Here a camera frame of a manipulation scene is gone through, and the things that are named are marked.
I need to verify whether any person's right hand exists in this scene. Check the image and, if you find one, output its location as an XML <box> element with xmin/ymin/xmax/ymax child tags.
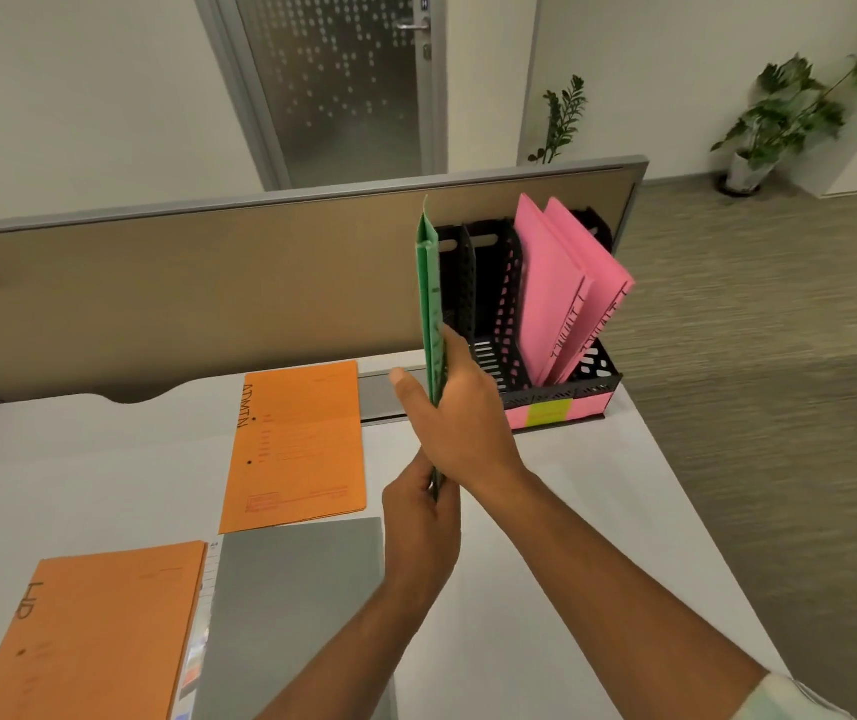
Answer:
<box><xmin>388</xmin><ymin>325</ymin><xmax>528</xmax><ymax>496</ymax></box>

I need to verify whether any person's left hand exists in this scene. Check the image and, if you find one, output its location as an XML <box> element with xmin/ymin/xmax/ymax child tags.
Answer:
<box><xmin>381</xmin><ymin>449</ymin><xmax>464</xmax><ymax>593</ymax></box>

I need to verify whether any black perforated file rack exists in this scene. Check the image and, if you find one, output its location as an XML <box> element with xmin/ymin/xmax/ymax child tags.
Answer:
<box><xmin>435</xmin><ymin>207</ymin><xmax>624</xmax><ymax>432</ymax></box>

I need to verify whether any grey folder white spine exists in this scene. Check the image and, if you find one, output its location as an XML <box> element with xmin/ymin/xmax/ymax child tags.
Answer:
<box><xmin>171</xmin><ymin>516</ymin><xmax>400</xmax><ymax>720</ymax></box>

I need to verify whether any orange folder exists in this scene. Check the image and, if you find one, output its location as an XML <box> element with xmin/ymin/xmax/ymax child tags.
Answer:
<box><xmin>0</xmin><ymin>540</ymin><xmax>209</xmax><ymax>720</ymax></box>
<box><xmin>217</xmin><ymin>359</ymin><xmax>369</xmax><ymax>536</ymax></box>

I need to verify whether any green folder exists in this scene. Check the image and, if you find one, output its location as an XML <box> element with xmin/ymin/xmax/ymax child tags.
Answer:
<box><xmin>415</xmin><ymin>195</ymin><xmax>451</xmax><ymax>503</ymax></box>

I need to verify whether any pink folder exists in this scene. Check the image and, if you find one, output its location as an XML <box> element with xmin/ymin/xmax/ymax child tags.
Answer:
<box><xmin>544</xmin><ymin>198</ymin><xmax>637</xmax><ymax>387</ymax></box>
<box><xmin>511</xmin><ymin>192</ymin><xmax>595</xmax><ymax>389</ymax></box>

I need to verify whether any person's right forearm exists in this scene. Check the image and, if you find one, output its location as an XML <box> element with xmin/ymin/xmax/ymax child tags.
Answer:
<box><xmin>465</xmin><ymin>471</ymin><xmax>772</xmax><ymax>720</ymax></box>

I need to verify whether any person's left forearm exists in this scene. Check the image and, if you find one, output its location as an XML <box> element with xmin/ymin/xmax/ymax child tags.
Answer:
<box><xmin>255</xmin><ymin>569</ymin><xmax>445</xmax><ymax>720</ymax></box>

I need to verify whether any person's right shirt sleeve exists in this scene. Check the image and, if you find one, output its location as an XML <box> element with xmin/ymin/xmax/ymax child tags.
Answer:
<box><xmin>731</xmin><ymin>670</ymin><xmax>857</xmax><ymax>720</ymax></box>

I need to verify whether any yellow-green sticky note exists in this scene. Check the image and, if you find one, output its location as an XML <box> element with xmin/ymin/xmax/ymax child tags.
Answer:
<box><xmin>525</xmin><ymin>400</ymin><xmax>573</xmax><ymax>428</ymax></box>

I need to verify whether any tan desk partition panel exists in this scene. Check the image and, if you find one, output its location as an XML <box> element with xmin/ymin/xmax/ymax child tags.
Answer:
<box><xmin>0</xmin><ymin>156</ymin><xmax>652</xmax><ymax>404</ymax></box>

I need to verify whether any slim leafy green plant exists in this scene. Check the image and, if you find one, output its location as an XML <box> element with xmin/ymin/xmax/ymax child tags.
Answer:
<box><xmin>526</xmin><ymin>74</ymin><xmax>589</xmax><ymax>166</ymax></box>

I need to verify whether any frosted glass door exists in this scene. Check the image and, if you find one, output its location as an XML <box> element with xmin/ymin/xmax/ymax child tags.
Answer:
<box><xmin>191</xmin><ymin>0</ymin><xmax>451</xmax><ymax>192</ymax></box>

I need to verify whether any potted plant white pot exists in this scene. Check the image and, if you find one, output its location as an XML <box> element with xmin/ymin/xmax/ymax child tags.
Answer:
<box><xmin>710</xmin><ymin>50</ymin><xmax>857</xmax><ymax>197</ymax></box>

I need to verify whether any grey cable tray cover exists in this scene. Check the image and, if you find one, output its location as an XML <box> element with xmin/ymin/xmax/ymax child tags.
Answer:
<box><xmin>356</xmin><ymin>366</ymin><xmax>430</xmax><ymax>425</ymax></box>

